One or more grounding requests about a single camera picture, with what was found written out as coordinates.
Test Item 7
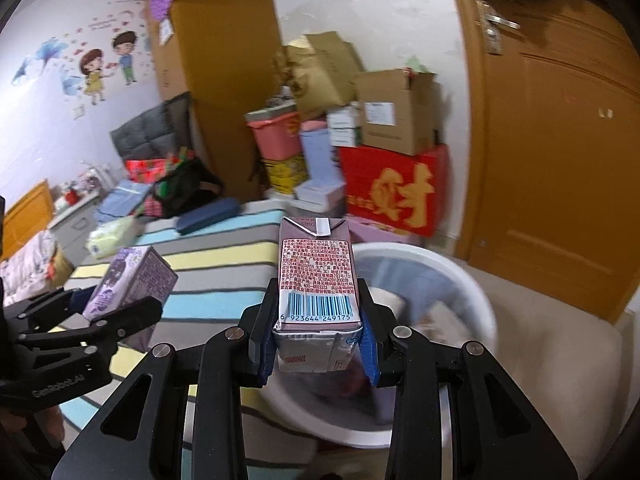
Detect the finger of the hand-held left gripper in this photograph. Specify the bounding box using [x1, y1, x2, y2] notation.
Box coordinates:
[15, 295, 164, 356]
[5, 286, 96, 333]

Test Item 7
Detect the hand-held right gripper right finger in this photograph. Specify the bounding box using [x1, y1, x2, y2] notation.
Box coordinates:
[357, 280, 591, 480]

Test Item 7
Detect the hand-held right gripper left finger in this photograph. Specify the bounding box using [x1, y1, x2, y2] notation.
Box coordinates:
[50, 277, 278, 480]

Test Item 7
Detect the purple drink carton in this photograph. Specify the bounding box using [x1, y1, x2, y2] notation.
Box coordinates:
[82, 245, 179, 321]

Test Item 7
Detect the translucent bin liner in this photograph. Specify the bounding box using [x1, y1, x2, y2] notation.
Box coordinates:
[350, 255, 453, 343]

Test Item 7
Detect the pink milk carton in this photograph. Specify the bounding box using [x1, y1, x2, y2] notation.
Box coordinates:
[272, 215, 363, 373]

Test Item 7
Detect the person's left hand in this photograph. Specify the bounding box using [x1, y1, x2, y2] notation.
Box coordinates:
[20, 402, 66, 463]

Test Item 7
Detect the pink floral blanket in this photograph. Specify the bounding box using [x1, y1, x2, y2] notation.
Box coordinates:
[0, 230, 76, 291]

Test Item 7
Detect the pale yellow tissue pack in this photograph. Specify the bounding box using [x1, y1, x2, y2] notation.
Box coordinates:
[86, 217, 142, 261]

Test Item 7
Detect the grey nightstand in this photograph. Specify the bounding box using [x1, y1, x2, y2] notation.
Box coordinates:
[50, 192, 108, 261]

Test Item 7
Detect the wooden bed headboard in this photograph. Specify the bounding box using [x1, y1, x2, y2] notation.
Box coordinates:
[0, 180, 53, 261]

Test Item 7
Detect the blue folded cloth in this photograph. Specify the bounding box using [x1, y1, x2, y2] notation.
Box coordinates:
[92, 180, 153, 223]

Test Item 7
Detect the dark blue glasses case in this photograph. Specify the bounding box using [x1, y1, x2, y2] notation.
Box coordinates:
[177, 197, 243, 236]

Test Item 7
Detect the black bag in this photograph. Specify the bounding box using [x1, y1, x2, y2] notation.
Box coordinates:
[145, 157, 223, 218]

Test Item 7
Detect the red patterned bag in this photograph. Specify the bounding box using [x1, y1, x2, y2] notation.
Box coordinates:
[125, 147, 196, 186]

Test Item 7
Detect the red gift box gold print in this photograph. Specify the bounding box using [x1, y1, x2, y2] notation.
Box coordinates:
[337, 144, 449, 238]

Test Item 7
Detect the white square box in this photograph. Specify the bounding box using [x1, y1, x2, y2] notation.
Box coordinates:
[294, 180, 347, 212]

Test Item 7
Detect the yellow printed box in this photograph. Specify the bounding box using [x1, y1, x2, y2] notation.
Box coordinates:
[262, 155, 308, 193]

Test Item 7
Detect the grey padded chair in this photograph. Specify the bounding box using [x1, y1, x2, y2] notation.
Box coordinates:
[110, 92, 193, 166]

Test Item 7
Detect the lavender round box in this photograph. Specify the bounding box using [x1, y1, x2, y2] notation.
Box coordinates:
[300, 131, 333, 186]

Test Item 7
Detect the pink plastic storage box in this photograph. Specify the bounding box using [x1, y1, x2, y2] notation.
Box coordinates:
[247, 112, 303, 161]

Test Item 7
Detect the brown cardboard box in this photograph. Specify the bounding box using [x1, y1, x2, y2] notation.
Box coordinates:
[354, 67, 443, 157]

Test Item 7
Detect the grey flat tray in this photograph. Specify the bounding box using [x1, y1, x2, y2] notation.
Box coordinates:
[245, 100, 298, 123]

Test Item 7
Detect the wooden door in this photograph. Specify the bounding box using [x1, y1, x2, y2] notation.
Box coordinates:
[445, 0, 640, 323]

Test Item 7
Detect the wooden wardrobe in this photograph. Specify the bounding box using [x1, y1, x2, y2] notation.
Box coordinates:
[145, 0, 281, 201]

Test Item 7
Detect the brown paper bag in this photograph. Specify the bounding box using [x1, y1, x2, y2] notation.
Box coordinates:
[272, 32, 366, 121]

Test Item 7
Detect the cartoon couple wall sticker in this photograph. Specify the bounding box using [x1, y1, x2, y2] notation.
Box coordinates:
[12, 0, 156, 107]

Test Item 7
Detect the metal door handle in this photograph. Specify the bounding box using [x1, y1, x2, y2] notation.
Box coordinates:
[475, 0, 521, 55]

